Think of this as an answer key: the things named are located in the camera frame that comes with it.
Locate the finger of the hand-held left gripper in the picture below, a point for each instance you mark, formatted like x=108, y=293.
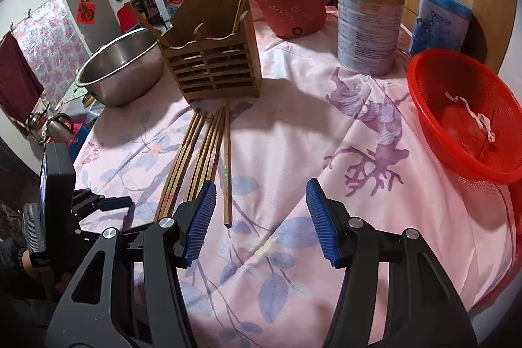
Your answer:
x=116, y=203
x=83, y=198

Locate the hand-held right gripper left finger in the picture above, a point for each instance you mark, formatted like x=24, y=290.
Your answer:
x=200, y=223

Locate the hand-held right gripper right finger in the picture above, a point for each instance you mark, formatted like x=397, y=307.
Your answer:
x=322, y=223

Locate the bundle of wooden chopsticks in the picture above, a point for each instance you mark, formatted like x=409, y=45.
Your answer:
x=210, y=152

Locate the wooden chopstick holder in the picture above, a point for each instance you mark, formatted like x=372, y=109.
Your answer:
x=212, y=66

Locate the metal kettle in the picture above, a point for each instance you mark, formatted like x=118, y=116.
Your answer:
x=59, y=130

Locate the pink floral cloth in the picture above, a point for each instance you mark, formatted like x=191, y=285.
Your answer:
x=285, y=152

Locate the dark red cloth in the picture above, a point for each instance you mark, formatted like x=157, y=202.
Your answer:
x=18, y=79

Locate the stainless steel bowl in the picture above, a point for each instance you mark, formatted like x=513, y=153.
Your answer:
x=122, y=75

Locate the pink floral curtain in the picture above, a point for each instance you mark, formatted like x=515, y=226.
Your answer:
x=53, y=46

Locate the red plastic colander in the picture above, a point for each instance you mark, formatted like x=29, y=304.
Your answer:
x=444, y=136

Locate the small red paper decoration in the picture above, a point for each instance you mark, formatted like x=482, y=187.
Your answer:
x=86, y=8

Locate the red bag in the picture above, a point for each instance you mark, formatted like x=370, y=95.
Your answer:
x=127, y=20

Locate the dark chopstick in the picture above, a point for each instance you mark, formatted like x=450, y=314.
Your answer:
x=144, y=24

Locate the dark sauce bottle yellow cap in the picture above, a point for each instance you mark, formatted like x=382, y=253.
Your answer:
x=142, y=3

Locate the milk powder can gold lid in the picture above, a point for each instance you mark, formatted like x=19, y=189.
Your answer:
x=367, y=30

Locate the red electric pot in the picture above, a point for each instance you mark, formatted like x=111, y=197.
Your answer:
x=291, y=17

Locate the pale chopstick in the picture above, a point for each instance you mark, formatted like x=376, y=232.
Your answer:
x=243, y=1

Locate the blue plastic tub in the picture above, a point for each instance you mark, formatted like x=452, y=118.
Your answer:
x=438, y=22

